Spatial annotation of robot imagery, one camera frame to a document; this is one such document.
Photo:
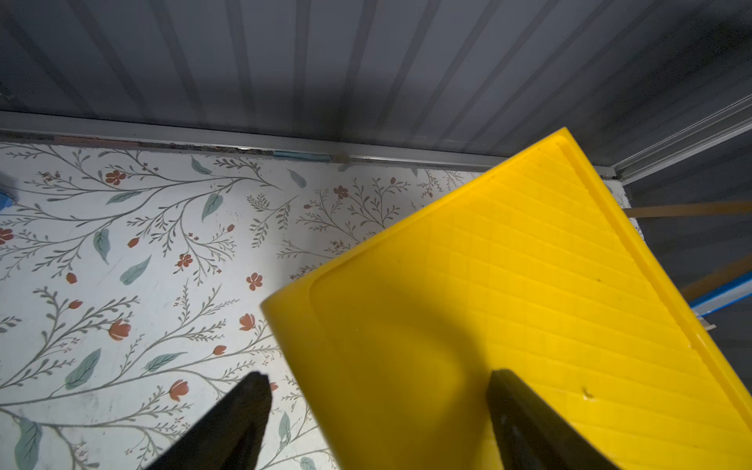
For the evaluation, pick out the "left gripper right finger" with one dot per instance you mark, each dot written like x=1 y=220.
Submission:
x=532 y=435

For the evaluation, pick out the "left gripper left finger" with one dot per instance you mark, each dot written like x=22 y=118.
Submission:
x=230 y=435

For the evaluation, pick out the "yellow drawer cabinet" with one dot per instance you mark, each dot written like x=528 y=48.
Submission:
x=531 y=267

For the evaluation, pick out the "wooden easel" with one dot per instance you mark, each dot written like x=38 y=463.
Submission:
x=719 y=277

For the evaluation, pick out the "white board blue frame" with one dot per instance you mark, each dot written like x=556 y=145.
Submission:
x=724 y=296

